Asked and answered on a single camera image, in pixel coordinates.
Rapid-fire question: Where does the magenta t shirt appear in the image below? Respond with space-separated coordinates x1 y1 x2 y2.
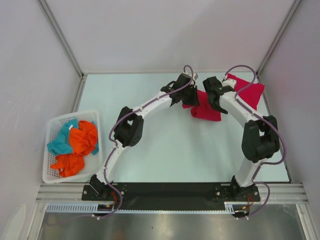
182 90 222 122
227 73 265 110

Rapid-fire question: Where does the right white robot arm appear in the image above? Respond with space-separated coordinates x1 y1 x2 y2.
203 76 284 201

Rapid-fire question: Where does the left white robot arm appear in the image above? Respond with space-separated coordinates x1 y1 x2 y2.
89 70 199 201

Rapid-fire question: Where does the orange t shirt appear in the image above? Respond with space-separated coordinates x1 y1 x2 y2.
47 119 99 178

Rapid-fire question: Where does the white plastic laundry basket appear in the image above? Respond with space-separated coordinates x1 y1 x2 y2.
42 110 103 184

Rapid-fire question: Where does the teal t shirt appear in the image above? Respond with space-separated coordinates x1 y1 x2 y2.
47 118 99 156

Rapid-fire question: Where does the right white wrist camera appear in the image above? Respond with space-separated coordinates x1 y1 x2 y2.
221 78 237 89

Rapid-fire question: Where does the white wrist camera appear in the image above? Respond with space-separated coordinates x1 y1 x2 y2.
182 72 199 81
221 78 237 89

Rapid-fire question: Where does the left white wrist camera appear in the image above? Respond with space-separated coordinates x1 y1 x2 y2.
182 72 199 81

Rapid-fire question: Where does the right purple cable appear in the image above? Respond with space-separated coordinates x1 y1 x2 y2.
223 64 288 220

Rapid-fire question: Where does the purple cable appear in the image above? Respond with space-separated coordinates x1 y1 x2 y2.
102 65 195 221
223 64 288 220

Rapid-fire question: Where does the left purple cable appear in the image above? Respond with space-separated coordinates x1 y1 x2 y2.
102 65 195 221

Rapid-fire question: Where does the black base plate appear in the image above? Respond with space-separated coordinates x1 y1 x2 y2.
81 182 261 210

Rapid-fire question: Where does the grey slotted cable duct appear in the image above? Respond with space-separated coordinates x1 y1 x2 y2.
46 202 250 215

